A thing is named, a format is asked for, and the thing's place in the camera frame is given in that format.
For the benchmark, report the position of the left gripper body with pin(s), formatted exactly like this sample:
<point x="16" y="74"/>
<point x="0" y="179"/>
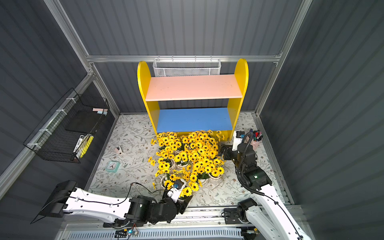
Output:
<point x="181" y="202"/>

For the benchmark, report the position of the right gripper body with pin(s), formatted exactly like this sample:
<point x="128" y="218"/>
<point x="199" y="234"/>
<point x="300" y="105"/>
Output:
<point x="227" y="151"/>

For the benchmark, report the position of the shelf sunflower pot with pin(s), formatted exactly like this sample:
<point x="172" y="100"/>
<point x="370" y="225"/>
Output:
<point x="210" y="155"/>
<point x="168" y="143"/>
<point x="163" y="165"/>
<point x="197" y="156"/>
<point x="189" y="189"/>
<point x="181" y="159"/>
<point x="216" y="169"/>
<point x="199" y="139"/>
<point x="215" y="137"/>
<point x="198" y="174"/>
<point x="166" y="180"/>

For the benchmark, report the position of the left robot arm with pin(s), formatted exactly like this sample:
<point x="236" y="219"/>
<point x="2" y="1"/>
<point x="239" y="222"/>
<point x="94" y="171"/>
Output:
<point x="117" y="213"/>

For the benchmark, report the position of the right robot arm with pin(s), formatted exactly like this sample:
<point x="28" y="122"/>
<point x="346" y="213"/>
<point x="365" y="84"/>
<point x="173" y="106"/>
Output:
<point x="264" y="209"/>

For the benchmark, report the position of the pink bucket with pens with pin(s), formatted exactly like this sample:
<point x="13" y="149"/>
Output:
<point x="257" y="138"/>

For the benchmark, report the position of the green circuit board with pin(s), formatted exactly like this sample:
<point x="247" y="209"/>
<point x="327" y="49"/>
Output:
<point x="125" y="234"/>

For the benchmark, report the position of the yellow wooden shelf unit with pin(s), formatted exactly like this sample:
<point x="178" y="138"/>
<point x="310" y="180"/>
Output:
<point x="222" y="121"/>

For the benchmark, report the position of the floral patterned table mat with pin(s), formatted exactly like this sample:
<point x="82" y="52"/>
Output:
<point x="135" y="176"/>

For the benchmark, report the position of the small teal alarm clock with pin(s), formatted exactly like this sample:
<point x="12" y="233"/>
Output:
<point x="112" y="167"/>

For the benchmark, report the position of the small pink white object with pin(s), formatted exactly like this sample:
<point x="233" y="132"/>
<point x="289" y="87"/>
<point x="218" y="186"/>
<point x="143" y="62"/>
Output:
<point x="119" y="150"/>

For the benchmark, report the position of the white mesh desk tray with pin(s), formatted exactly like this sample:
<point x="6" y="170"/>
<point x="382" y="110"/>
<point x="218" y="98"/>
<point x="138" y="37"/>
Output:
<point x="182" y="69"/>

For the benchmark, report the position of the yellow item in basket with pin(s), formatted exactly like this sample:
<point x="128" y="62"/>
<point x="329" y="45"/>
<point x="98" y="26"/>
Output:
<point x="84" y="146"/>

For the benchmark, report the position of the white marker in basket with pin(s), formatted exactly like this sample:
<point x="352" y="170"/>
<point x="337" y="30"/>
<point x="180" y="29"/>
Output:
<point x="78" y="144"/>

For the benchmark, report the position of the pink sticky notes pad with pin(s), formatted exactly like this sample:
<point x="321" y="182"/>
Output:
<point x="100" y="111"/>

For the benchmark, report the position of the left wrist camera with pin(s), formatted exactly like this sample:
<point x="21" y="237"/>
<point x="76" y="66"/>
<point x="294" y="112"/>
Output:
<point x="176" y="189"/>

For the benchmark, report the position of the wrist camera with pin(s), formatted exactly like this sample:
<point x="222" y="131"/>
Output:
<point x="176" y="189"/>
<point x="237" y="139"/>

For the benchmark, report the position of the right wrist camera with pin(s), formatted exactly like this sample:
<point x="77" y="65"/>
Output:
<point x="237" y="139"/>

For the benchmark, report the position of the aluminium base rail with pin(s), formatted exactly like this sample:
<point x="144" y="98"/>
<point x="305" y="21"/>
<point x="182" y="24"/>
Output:
<point x="195" y="223"/>

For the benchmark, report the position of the black wire wall basket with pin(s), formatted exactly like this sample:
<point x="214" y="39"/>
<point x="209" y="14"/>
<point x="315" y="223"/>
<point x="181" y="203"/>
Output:
<point x="56" y="139"/>

